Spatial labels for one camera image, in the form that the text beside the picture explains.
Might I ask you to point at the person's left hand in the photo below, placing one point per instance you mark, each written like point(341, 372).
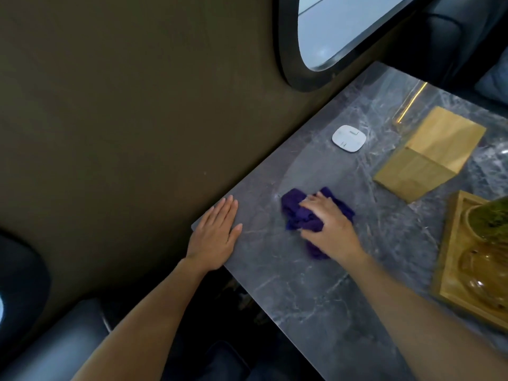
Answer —
point(210, 242)

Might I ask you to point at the person's right hand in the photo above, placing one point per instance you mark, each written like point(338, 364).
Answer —
point(335, 234)

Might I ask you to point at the person's left thumb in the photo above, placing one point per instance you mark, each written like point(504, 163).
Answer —
point(236, 235)

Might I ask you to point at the person's right thumb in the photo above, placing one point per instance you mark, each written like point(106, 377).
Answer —
point(308, 238)

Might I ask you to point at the purple cleaning cloth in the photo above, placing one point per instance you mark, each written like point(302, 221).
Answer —
point(295, 214)

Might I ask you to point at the person's right forearm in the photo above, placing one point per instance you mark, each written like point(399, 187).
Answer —
point(416, 321)

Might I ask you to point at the person's left forearm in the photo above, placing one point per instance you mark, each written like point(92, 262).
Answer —
point(143, 325)

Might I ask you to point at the white square device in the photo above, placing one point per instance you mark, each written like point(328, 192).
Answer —
point(349, 139)

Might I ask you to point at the person's dark trousers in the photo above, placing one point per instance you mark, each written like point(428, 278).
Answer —
point(230, 363)

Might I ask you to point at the wooden tray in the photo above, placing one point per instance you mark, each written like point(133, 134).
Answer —
point(448, 273)

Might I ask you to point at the slanted wooden block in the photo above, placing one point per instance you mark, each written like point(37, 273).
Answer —
point(428, 158)

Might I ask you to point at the clear glass teapot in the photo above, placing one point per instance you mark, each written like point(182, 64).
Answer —
point(484, 273)

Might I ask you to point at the green moss plant bowl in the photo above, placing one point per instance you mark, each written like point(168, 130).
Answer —
point(490, 220)

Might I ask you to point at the black-framed oval window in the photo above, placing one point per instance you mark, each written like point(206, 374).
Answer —
point(341, 27)

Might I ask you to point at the grey bench seat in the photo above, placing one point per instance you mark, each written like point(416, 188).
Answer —
point(51, 345)

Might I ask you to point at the dark rounded seat back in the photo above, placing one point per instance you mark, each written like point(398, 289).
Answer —
point(20, 289)

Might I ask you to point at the grey-blue cushion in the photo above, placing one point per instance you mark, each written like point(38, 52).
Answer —
point(494, 79)

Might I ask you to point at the dark upholstered seat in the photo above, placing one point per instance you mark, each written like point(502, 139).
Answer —
point(448, 35)

